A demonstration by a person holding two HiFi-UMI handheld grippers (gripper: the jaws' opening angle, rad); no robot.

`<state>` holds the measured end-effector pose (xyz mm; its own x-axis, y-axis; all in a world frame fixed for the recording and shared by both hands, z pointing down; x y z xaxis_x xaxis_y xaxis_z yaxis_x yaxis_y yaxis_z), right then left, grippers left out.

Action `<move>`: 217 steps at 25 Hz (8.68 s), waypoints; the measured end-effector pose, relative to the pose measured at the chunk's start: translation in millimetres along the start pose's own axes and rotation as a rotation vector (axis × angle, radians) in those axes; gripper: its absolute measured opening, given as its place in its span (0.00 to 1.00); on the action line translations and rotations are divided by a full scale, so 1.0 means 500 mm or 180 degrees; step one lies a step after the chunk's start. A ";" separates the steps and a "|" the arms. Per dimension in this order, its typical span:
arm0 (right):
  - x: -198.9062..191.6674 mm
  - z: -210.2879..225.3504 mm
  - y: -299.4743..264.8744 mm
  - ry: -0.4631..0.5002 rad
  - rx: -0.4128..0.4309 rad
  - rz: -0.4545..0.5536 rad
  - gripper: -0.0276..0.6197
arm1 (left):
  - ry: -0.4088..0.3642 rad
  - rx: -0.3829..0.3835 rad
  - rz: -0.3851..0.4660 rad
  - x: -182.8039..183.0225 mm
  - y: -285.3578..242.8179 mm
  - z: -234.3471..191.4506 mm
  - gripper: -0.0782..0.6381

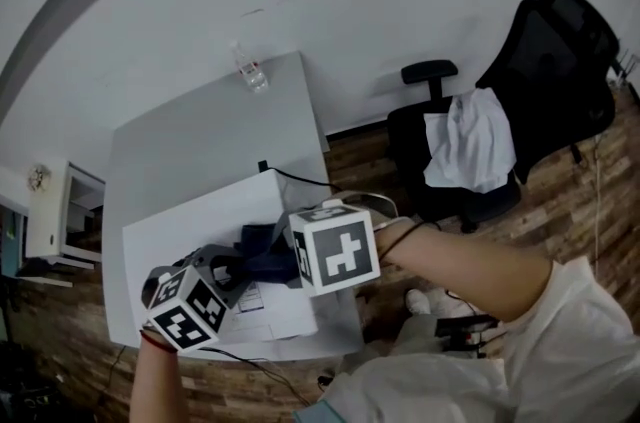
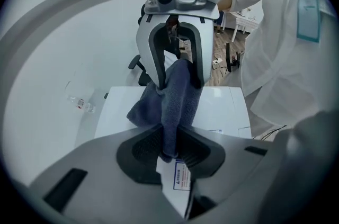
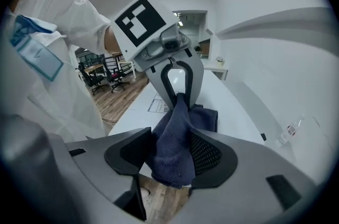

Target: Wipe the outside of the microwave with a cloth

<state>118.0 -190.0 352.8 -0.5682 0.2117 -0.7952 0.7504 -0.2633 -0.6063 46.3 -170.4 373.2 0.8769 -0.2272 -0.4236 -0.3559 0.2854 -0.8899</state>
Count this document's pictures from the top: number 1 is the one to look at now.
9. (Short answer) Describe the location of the red string bracelet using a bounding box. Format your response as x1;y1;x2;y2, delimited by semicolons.
138;328;177;355

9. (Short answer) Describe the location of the black cable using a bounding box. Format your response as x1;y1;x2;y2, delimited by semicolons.
257;159;344;192

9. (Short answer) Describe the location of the person's left forearm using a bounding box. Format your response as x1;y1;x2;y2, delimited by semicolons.
128;335;189;423

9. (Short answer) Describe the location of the black router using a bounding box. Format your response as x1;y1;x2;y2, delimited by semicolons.
612;50;640;102

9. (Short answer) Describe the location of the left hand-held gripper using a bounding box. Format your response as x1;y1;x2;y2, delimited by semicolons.
141;244;251;353

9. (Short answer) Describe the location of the long white floor cable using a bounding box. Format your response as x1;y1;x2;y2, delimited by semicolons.
591;134;605;263

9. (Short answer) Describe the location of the black office chair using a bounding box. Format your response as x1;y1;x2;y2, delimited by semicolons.
387;0;621;233

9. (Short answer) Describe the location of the person's right forearm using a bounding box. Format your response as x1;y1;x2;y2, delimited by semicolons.
374;223;554;325

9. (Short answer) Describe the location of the white microwave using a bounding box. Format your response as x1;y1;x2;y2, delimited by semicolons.
122;168;321;342

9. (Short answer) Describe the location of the black battery pack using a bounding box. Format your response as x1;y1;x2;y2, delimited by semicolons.
434;315;501;360

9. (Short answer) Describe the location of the small flower bouquet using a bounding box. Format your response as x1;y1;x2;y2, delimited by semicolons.
27;163;51;192

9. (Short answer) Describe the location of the black wrist cord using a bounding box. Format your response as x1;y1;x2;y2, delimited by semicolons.
377;220;442;262

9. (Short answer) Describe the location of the person's right white shoe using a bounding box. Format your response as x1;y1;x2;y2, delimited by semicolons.
405;288;432;315

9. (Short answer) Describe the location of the white garment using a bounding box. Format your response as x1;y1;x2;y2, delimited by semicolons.
422;86;517;195

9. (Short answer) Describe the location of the teal-edged badge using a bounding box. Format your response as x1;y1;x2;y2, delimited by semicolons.
292;398;346;423

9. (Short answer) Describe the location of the dark blue cloth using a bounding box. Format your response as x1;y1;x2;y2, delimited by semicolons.
238;221;301;285

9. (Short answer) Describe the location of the clear plastic water bottle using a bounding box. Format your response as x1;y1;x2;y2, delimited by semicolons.
229;39;270;93

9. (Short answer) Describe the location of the white table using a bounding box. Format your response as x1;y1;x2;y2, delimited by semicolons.
101;49;364;362

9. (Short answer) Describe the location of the white side desk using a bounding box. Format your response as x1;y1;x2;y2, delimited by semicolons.
0;158;107;287

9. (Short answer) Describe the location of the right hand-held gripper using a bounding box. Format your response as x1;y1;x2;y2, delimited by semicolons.
288;191;400;297

